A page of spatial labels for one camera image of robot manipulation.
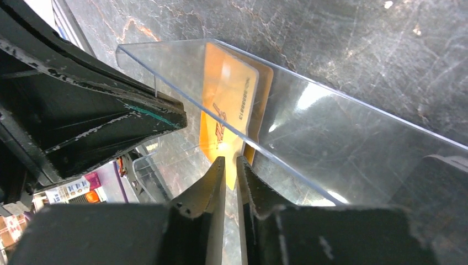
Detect clear plastic card box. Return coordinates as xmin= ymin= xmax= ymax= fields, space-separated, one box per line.
xmin=116 ymin=39 xmax=467 ymax=264

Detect orange credit card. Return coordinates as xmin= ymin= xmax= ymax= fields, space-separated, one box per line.
xmin=205 ymin=45 xmax=273 ymax=167
xmin=199 ymin=43 xmax=259 ymax=190

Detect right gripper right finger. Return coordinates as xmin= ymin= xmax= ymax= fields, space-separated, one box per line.
xmin=236 ymin=156 xmax=439 ymax=264

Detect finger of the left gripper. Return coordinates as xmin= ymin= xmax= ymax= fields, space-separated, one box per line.
xmin=1 ymin=1 xmax=187 ymax=186

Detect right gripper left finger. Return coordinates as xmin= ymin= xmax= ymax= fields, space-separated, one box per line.
xmin=9 ymin=157 xmax=226 ymax=264

